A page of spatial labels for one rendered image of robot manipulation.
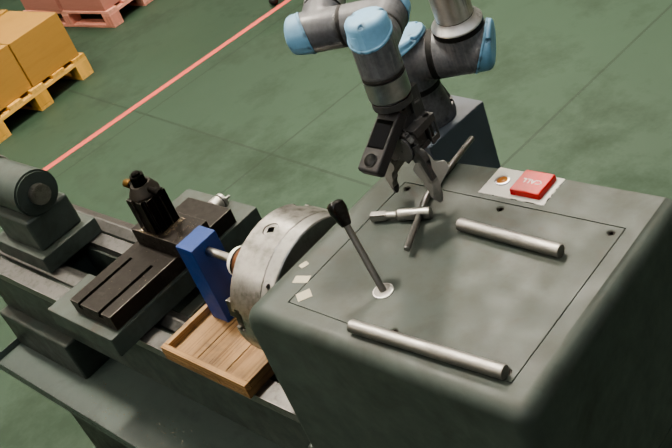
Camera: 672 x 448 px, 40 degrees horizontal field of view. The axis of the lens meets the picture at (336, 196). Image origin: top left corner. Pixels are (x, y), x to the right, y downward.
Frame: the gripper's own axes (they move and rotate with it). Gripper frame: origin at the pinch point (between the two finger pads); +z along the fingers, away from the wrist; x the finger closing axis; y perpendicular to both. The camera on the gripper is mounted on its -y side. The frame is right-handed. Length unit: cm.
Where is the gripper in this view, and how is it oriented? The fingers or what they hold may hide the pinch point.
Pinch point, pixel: (415, 195)
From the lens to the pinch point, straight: 167.9
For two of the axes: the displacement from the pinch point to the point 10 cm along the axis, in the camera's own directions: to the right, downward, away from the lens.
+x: -7.2, -1.7, 6.7
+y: 6.2, -6.0, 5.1
